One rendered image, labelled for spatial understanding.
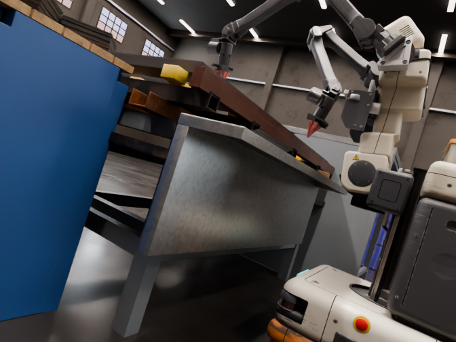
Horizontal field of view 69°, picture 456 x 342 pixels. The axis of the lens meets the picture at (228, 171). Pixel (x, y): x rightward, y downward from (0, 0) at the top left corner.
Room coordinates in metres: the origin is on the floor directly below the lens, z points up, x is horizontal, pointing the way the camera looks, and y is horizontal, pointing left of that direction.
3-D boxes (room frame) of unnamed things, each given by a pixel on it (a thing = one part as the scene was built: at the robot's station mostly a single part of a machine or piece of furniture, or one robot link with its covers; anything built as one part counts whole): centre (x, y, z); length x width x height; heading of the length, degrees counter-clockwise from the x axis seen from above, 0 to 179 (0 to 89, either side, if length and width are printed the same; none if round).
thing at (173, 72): (0.97, 0.24, 0.79); 0.06 x 0.05 x 0.04; 59
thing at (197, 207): (1.41, -0.19, 0.48); 1.30 x 0.04 x 0.35; 149
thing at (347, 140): (2.71, -0.59, 1.03); 1.30 x 0.60 x 0.04; 59
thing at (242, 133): (1.37, -0.26, 0.67); 1.30 x 0.20 x 0.03; 149
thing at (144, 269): (1.04, 0.16, 0.34); 0.06 x 0.06 x 0.68; 59
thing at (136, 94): (1.70, -0.11, 0.70); 1.66 x 0.08 x 0.05; 149
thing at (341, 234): (2.47, -0.44, 0.51); 1.30 x 0.04 x 1.01; 59
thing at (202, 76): (1.61, -0.26, 0.80); 1.62 x 0.04 x 0.06; 149
